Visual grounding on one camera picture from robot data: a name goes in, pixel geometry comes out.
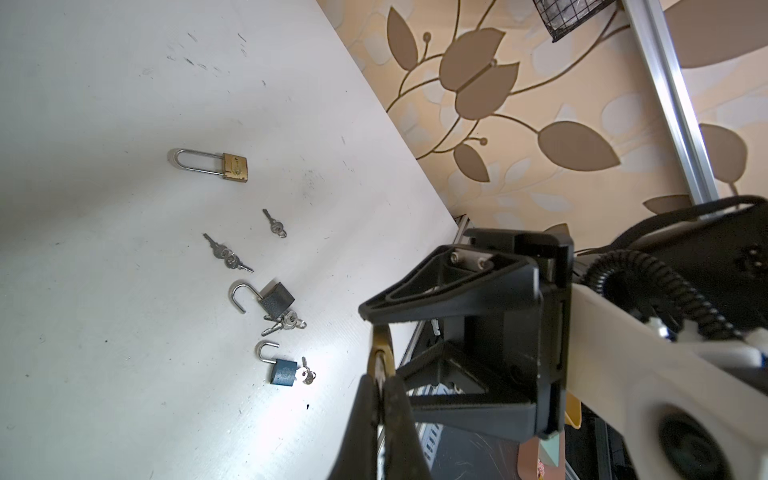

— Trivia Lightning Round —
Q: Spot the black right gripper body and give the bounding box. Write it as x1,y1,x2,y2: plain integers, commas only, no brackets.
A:
449,228,573,441

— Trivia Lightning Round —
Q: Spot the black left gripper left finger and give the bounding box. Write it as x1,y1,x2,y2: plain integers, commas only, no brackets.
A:
328,375,379,480

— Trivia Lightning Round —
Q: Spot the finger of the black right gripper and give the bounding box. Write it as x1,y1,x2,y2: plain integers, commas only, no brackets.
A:
358,245,541,325
397,342,538,442

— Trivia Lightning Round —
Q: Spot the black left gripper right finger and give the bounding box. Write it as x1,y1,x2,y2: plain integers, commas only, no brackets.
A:
382,376,431,479

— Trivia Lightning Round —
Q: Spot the black padlock with keys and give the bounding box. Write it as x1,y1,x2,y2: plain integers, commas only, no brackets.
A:
228,281,307,337

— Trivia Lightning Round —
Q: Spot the brass padlock with key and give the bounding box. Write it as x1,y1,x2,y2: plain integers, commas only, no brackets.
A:
168,148,249,183

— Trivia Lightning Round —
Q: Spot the small brass padlock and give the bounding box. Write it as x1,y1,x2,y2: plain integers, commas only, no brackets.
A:
367,325,396,386

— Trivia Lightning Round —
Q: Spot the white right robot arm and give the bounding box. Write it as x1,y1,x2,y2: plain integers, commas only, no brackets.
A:
359,195,767,442

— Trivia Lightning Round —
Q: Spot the loose single silver key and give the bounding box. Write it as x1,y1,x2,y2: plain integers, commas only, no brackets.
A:
262,209,287,239

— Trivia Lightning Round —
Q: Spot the loose silver key pair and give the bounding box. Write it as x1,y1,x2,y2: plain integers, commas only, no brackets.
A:
203,233,254,273

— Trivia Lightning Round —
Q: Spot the blue padlock with keys right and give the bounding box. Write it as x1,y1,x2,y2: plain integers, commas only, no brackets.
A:
254,340,317,387

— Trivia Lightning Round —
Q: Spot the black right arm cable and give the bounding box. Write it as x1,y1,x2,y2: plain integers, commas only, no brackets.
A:
581,194,768,343

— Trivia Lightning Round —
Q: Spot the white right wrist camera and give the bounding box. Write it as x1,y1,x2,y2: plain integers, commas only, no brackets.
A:
567,285,767,479

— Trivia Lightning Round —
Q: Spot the aluminium frame profile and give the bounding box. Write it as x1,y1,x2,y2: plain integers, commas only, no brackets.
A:
623,0,719,204

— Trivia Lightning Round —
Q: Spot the black wire basket right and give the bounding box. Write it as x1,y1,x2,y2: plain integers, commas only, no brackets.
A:
533,0,615,42

